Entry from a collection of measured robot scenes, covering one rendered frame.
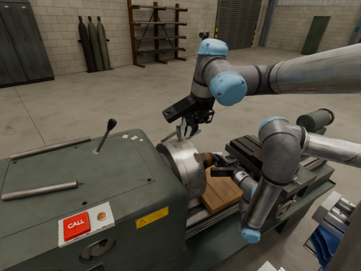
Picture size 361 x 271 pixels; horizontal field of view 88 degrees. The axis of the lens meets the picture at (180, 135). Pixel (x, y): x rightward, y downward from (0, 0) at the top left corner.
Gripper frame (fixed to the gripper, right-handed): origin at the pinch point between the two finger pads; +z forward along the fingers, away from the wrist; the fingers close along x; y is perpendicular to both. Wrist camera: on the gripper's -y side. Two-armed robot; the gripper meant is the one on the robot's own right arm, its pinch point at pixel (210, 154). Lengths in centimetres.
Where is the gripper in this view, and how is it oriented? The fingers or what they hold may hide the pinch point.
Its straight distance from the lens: 108.4
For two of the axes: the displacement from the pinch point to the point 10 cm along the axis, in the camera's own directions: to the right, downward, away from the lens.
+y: 8.7, -2.4, 4.2
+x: 0.3, -8.4, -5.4
